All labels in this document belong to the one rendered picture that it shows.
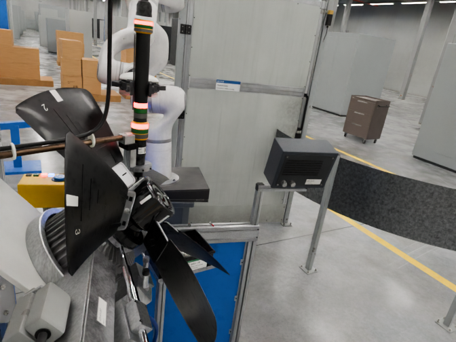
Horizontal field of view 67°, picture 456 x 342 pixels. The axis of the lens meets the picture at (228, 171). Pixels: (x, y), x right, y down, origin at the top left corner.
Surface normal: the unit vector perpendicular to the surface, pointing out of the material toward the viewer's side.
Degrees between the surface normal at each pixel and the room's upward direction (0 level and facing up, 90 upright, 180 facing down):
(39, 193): 90
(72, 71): 90
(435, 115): 90
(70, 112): 48
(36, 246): 52
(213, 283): 90
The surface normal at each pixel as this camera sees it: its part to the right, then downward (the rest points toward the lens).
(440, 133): -0.87, 0.07
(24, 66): 0.50, 0.36
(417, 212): -0.43, 0.27
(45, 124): 0.74, -0.28
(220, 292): 0.28, 0.37
